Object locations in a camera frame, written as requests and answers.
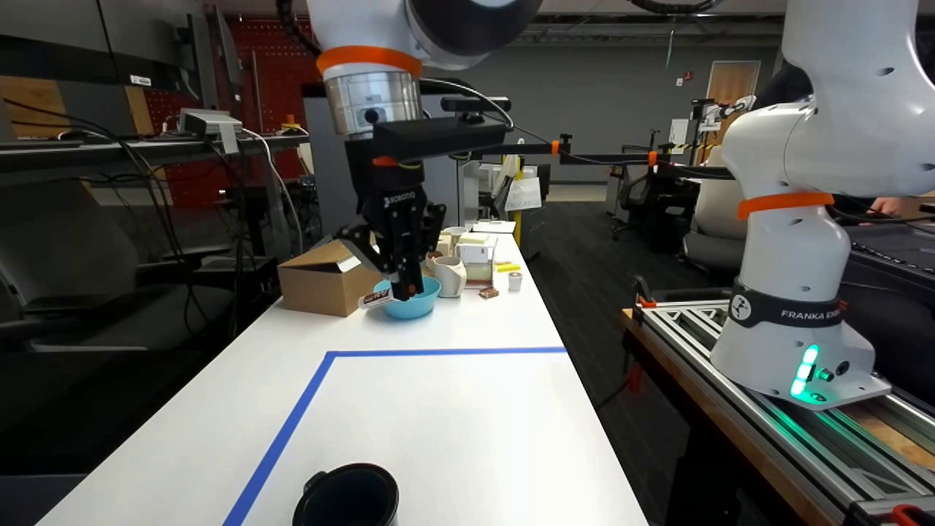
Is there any blue bowl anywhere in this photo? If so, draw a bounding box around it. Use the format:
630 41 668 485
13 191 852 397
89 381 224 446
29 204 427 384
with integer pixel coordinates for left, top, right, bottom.
374 279 440 323

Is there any black camera on boom arm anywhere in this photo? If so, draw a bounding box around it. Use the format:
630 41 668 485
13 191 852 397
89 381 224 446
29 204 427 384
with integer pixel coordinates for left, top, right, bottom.
440 96 569 158

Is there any aluminium rail base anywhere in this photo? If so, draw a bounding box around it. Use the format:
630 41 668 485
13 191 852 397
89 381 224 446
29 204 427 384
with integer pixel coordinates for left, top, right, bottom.
621 299 935 526

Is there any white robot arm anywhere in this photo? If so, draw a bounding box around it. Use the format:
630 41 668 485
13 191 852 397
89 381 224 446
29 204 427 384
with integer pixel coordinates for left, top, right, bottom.
303 0 935 411

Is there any cardboard box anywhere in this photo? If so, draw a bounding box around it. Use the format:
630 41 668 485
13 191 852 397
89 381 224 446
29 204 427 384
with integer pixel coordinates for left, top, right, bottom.
278 240 380 317

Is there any small yellow-lidded container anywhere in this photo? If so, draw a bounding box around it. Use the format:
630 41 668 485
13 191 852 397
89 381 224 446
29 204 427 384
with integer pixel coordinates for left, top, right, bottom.
494 260 522 292

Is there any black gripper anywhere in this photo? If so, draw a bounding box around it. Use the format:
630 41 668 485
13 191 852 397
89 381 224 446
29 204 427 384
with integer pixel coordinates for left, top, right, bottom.
339 145 447 302

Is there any white small cup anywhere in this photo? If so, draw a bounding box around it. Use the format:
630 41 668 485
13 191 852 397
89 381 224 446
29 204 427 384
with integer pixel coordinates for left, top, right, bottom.
434 263 466 299

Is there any dark mug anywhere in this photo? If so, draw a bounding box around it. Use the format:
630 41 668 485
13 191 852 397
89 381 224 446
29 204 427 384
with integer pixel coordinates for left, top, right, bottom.
291 463 401 526

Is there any white power adapter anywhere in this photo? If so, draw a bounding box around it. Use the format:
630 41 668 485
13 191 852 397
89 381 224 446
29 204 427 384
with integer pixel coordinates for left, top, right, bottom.
178 108 243 155

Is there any white small box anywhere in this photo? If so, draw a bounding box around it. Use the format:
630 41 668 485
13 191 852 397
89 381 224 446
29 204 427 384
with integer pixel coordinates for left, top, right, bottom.
455 235 495 282

